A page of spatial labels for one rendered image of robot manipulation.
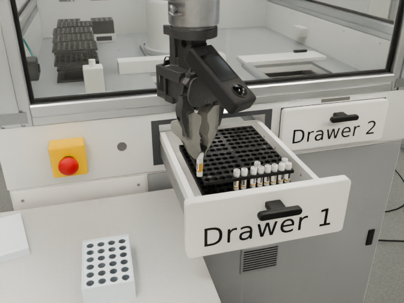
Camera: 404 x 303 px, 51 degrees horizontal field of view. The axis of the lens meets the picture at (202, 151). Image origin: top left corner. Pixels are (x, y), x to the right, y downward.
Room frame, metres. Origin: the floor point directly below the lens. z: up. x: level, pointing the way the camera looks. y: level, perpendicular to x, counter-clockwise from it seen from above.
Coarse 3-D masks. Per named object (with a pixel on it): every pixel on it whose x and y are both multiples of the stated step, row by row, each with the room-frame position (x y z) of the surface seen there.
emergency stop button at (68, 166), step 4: (64, 160) 0.75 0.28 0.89; (68, 160) 0.75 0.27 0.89; (72, 160) 0.75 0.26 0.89; (60, 164) 0.75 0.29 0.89; (64, 164) 0.75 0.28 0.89; (68, 164) 0.75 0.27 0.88; (72, 164) 0.75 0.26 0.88; (76, 164) 0.76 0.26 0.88; (60, 168) 0.74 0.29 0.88; (64, 168) 0.75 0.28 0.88; (68, 168) 0.75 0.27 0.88; (72, 168) 0.75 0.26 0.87; (76, 168) 0.75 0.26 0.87; (60, 172) 0.75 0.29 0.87; (64, 172) 0.75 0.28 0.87; (68, 172) 0.75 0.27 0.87; (72, 172) 0.75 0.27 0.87
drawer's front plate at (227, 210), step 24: (240, 192) 0.57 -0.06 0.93; (264, 192) 0.57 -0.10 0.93; (288, 192) 0.59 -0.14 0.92; (312, 192) 0.60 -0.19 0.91; (336, 192) 0.61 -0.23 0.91; (192, 216) 0.54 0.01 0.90; (216, 216) 0.55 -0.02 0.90; (240, 216) 0.56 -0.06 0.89; (312, 216) 0.60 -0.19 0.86; (336, 216) 0.61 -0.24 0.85; (192, 240) 0.54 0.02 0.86; (216, 240) 0.55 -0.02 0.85; (240, 240) 0.56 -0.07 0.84; (264, 240) 0.58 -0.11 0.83
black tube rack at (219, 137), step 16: (240, 128) 0.89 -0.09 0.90; (224, 144) 0.81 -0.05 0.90; (240, 144) 0.81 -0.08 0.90; (256, 144) 0.81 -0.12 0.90; (192, 160) 0.74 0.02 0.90; (208, 160) 0.74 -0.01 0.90; (224, 160) 0.74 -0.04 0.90; (240, 160) 0.74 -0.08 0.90; (256, 160) 0.74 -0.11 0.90; (272, 160) 0.74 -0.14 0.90; (192, 176) 0.74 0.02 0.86; (208, 176) 0.67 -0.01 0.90; (208, 192) 0.67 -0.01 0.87
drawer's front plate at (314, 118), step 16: (288, 112) 0.93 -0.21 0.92; (304, 112) 0.95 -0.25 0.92; (320, 112) 0.96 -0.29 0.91; (352, 112) 0.98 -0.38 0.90; (368, 112) 0.99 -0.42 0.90; (384, 112) 1.01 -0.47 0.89; (288, 128) 0.94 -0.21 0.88; (304, 128) 0.95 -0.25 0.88; (320, 128) 0.96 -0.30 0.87; (336, 128) 0.97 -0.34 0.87; (352, 128) 0.98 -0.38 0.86; (368, 128) 0.99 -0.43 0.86; (288, 144) 0.94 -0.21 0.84; (304, 144) 0.95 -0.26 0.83; (320, 144) 0.96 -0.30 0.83; (336, 144) 0.97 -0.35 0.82
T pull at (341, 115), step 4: (336, 112) 0.96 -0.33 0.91; (340, 112) 0.96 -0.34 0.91; (336, 116) 0.94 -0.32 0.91; (340, 116) 0.94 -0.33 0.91; (344, 116) 0.94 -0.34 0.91; (348, 116) 0.94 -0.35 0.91; (352, 116) 0.94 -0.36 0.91; (356, 116) 0.94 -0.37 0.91; (332, 120) 0.93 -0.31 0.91; (336, 120) 0.93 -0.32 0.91; (340, 120) 0.93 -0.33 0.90; (344, 120) 0.93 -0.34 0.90; (348, 120) 0.94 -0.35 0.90; (352, 120) 0.94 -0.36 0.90
